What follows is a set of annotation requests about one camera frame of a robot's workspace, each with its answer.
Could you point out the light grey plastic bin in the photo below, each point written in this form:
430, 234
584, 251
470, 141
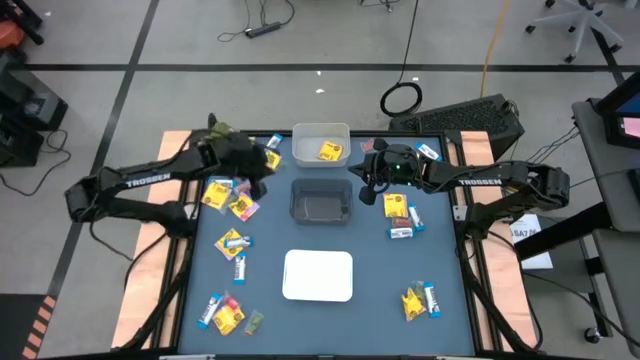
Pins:
307, 147

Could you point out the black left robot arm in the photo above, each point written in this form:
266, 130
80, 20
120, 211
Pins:
147, 181

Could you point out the yellow Sour Patch candy bag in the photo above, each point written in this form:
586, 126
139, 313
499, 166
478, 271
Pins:
225, 248
216, 195
330, 151
243, 206
395, 205
412, 305
228, 320
274, 159

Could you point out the black caster wheel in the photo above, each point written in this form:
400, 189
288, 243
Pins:
592, 334

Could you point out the white plastic bin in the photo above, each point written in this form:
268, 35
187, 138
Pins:
317, 275

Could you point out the black computer case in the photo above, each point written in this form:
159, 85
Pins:
460, 120

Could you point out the black power strip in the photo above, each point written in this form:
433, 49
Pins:
263, 29

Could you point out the white paper sheet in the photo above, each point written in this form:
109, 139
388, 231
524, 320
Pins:
532, 250

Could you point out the white office chair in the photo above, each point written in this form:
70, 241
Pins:
582, 17

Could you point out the orange black machine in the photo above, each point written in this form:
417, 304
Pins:
10, 34

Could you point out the dark grey translucent bin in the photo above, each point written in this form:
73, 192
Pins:
320, 205

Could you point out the white blue Hershey's bar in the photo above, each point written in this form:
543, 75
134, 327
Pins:
428, 151
209, 310
401, 233
221, 180
416, 217
274, 141
240, 268
432, 299
238, 242

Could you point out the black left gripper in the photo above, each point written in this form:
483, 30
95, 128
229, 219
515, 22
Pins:
235, 155

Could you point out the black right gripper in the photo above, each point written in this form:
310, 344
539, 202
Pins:
400, 167

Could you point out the black orange striped mat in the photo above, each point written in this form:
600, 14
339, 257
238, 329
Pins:
20, 325

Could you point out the red gummy clear wrapper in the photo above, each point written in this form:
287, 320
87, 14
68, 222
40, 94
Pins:
401, 222
367, 145
242, 186
231, 301

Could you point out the grey workstation desk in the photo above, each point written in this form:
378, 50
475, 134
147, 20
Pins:
605, 170

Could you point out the black monitor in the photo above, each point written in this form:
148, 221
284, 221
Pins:
620, 127

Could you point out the artificial plant black pot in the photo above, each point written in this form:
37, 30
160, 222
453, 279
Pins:
220, 131

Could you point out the green gummy clear wrapper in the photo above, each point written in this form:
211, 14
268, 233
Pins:
419, 289
228, 204
253, 322

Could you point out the wooden side board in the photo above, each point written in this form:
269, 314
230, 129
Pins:
145, 310
515, 320

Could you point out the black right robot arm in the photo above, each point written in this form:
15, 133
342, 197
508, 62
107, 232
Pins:
480, 181

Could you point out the grey metal bracket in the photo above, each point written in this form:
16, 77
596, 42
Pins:
459, 213

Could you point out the black equipment crate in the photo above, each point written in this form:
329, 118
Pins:
25, 115

